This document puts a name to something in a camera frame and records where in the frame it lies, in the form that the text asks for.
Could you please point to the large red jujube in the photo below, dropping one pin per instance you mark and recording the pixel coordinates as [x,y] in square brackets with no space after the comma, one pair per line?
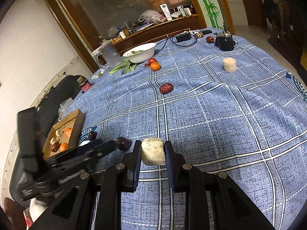
[55,146]

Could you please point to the pink box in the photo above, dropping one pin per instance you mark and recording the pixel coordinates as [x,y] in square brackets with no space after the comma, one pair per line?
[85,85]

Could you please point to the black container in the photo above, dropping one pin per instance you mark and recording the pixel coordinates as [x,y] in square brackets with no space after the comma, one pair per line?
[224,42]

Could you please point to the white plastic bag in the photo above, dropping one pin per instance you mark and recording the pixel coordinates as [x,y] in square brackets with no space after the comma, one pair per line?
[151,16]

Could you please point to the black backpack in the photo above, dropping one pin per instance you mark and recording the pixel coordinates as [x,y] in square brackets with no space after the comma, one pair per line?
[273,12]

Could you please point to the small red tomato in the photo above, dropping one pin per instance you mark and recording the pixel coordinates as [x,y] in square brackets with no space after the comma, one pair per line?
[152,60]

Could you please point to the wooden cabinet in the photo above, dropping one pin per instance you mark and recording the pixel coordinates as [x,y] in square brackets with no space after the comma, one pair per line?
[68,24]

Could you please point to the small brown object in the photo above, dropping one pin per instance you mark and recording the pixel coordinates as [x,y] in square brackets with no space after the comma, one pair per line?
[199,35]

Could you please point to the clear glass pitcher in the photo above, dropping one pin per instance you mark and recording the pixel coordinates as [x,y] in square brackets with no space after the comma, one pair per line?
[110,54]

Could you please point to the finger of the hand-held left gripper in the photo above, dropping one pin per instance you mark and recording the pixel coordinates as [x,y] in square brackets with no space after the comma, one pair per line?
[91,151]
[48,182]

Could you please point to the white enamel basin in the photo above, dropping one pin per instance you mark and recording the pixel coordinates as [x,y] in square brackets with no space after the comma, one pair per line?
[144,54]

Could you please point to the black remote control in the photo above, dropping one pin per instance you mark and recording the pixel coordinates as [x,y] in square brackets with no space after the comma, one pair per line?
[206,31]

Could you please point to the blue plaid tablecloth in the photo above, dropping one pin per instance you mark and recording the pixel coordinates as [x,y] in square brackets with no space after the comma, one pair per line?
[215,124]

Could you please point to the peeled sugarcane piece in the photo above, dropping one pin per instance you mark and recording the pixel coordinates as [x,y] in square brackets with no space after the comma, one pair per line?
[58,132]
[229,65]
[153,151]

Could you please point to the black power adapter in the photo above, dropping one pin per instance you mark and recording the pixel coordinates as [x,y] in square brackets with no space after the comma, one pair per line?
[183,37]

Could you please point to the green leafy vegetable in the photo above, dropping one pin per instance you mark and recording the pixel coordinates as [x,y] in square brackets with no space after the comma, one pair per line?
[123,67]

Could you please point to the white tube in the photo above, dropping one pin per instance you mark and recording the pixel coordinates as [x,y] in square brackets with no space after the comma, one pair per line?
[166,11]

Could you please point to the dark brown jujube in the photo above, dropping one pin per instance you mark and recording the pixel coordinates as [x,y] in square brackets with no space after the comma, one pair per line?
[123,143]

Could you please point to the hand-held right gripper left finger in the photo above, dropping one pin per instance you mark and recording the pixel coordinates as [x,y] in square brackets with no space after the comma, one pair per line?
[134,165]

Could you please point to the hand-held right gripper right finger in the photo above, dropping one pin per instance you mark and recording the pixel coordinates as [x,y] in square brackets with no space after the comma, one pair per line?
[171,170]

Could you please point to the brown cardboard box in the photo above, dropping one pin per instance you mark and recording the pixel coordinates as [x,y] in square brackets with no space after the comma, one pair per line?
[74,127]

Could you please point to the green bamboo wall decal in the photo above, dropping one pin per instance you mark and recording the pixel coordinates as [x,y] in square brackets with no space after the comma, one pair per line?
[209,2]

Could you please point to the clear plastic bag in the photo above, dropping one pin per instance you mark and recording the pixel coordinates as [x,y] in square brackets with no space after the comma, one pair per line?
[66,107]

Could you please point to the large orange mandarin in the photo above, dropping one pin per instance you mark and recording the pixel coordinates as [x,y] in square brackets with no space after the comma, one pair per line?
[63,146]

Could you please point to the black chair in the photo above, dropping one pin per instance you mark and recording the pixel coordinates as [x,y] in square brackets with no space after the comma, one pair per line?
[60,88]

